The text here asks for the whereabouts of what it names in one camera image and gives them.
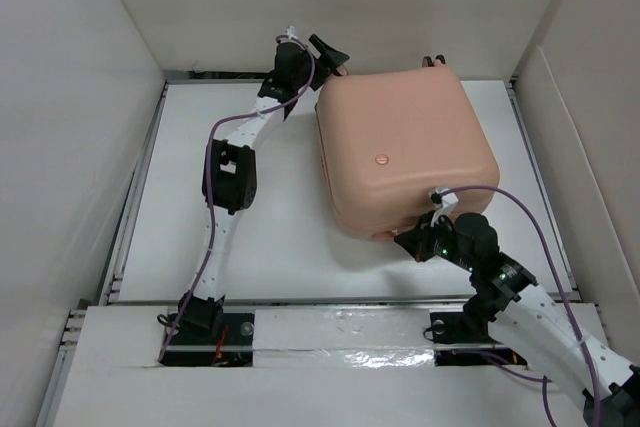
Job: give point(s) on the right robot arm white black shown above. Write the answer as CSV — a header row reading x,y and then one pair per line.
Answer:
x,y
510,307

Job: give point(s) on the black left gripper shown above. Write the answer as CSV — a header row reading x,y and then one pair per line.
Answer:
x,y
329,61

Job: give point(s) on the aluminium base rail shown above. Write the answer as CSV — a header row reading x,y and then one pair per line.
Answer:
x,y
454,344

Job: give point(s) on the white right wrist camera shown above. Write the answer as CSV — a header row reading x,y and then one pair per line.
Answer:
x,y
444,200

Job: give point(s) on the pink hard-shell suitcase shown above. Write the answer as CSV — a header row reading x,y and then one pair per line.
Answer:
x,y
389,140

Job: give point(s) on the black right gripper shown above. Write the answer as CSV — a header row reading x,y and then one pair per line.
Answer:
x,y
416,241

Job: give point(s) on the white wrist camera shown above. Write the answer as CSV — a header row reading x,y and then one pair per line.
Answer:
x,y
444,200
289,36

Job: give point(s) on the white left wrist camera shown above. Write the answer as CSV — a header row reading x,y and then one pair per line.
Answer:
x,y
289,36

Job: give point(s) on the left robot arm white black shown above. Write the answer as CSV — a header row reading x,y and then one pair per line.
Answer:
x,y
229,180

